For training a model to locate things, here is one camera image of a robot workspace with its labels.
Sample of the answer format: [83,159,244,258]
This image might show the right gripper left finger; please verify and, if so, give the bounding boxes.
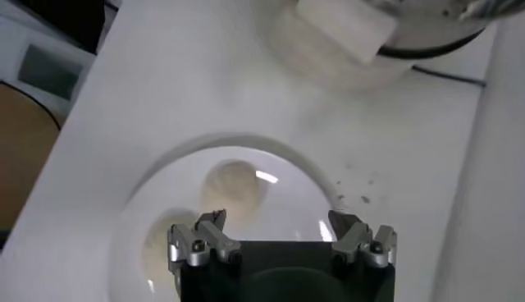
[167,208,243,275]

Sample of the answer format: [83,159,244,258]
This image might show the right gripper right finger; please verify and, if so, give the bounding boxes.
[327,209,398,270]

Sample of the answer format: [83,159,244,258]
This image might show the white steamed baozi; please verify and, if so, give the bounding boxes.
[199,160,263,227]
[141,208,202,288]

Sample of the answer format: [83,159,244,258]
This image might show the stainless steel steamer basket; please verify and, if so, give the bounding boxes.
[294,0,525,65]

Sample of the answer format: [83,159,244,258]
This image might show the white round plate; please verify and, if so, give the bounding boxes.
[107,145,341,302]

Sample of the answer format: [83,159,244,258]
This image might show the white electric pot base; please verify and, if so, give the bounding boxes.
[253,0,489,94]

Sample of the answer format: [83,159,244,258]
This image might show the white and black robot body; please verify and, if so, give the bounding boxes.
[0,0,122,124]

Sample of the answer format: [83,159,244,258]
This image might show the black pot power cord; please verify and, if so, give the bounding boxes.
[411,65,488,88]

